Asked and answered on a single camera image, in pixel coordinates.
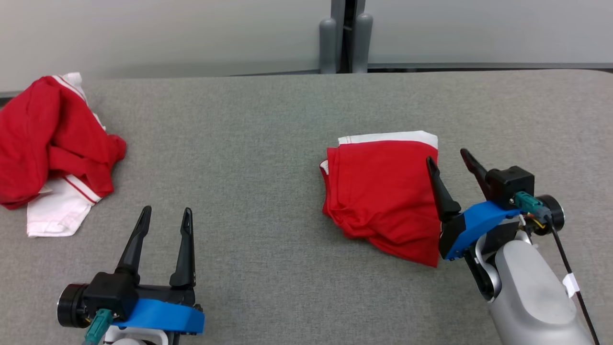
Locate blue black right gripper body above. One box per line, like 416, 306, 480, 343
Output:
438, 200, 523, 262

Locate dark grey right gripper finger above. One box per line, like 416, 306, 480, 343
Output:
460, 149, 492, 200
426, 157, 462, 223

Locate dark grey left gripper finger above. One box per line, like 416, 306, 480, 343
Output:
170, 207, 197, 288
116, 206, 152, 283

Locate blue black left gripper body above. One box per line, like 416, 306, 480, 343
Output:
114, 285, 205, 334

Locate red basketball shorts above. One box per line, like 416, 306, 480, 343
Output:
319, 130, 442, 268

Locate red white t-shirt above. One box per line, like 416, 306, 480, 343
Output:
0, 72, 127, 239

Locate black cable teal plug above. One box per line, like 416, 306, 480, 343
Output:
513, 191, 602, 345
82, 309, 114, 345

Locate grey partition post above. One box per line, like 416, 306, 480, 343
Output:
318, 0, 374, 75

